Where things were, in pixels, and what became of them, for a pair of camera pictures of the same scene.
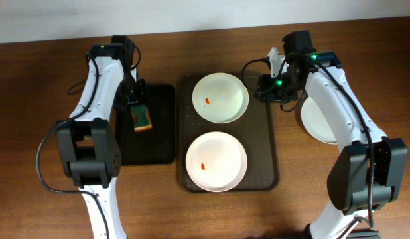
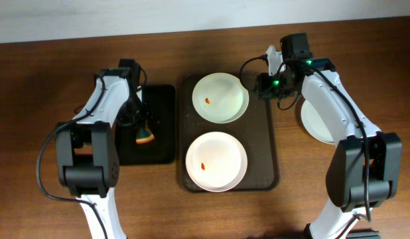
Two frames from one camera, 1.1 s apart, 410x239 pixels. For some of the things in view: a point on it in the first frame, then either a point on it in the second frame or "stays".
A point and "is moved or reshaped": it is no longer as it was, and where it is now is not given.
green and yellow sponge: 140,117 is moved or reshaped
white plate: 316,123 stays
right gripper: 267,87 stays
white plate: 216,161 stays
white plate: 220,97 stays
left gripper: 137,100 → 138,121
